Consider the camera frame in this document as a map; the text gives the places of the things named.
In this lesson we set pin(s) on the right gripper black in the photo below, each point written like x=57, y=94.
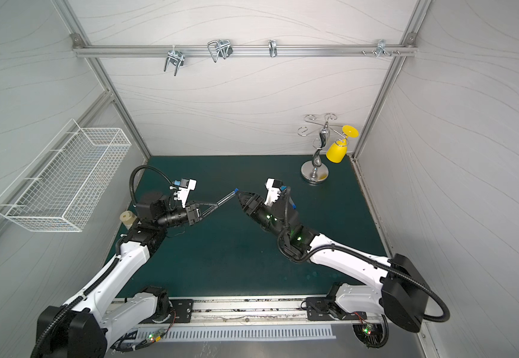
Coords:
x=258, y=212

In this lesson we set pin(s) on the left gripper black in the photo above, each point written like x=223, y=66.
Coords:
x=194, y=213

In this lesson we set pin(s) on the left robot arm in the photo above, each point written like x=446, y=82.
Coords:
x=82, y=326

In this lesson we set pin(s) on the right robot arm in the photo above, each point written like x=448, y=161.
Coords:
x=397, y=290

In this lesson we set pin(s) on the green table mat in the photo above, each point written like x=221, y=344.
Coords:
x=228, y=254

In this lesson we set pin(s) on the chrome cup holder stand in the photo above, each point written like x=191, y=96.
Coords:
x=314, y=171

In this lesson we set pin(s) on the beige plastic bottle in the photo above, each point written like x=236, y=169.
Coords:
x=128, y=218

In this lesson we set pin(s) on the metal clamp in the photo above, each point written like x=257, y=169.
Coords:
x=219, y=49
x=381, y=50
x=272, y=48
x=174, y=60

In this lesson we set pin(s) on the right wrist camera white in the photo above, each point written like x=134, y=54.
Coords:
x=274, y=189

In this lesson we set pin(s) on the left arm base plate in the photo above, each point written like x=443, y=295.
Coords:
x=177, y=310

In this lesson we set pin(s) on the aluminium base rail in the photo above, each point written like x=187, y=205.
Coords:
x=250, y=308

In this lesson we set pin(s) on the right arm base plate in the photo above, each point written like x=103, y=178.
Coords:
x=325, y=309

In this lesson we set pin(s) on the white slotted cable duct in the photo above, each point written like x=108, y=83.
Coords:
x=267, y=333

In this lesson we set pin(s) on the white wire basket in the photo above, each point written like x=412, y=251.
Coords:
x=59, y=190

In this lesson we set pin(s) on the aluminium crossbar rail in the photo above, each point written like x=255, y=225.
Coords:
x=239, y=51

